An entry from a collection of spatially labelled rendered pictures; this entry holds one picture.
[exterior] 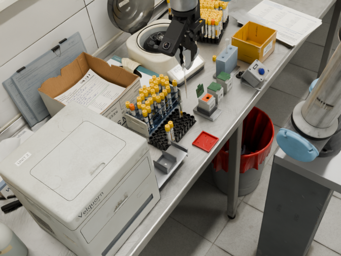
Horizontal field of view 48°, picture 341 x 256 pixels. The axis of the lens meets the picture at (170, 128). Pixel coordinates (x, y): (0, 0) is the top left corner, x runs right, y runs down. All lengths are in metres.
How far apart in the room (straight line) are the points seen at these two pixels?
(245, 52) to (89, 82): 0.63
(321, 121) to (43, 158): 0.68
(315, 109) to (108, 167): 0.51
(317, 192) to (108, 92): 0.81
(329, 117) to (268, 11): 1.00
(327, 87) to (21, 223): 0.95
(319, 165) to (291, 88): 1.60
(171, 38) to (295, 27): 0.84
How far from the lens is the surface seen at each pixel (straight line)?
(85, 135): 1.01
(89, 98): 1.45
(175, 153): 1.24
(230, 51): 1.50
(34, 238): 1.25
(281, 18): 1.85
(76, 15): 1.55
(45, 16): 1.46
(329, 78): 0.89
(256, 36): 1.69
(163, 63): 1.47
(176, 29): 1.07
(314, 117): 0.98
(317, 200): 1.39
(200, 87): 1.34
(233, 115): 1.40
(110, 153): 0.95
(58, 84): 1.49
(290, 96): 2.74
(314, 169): 1.24
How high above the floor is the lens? 1.91
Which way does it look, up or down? 49 degrees down
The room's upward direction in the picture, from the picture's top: 8 degrees counter-clockwise
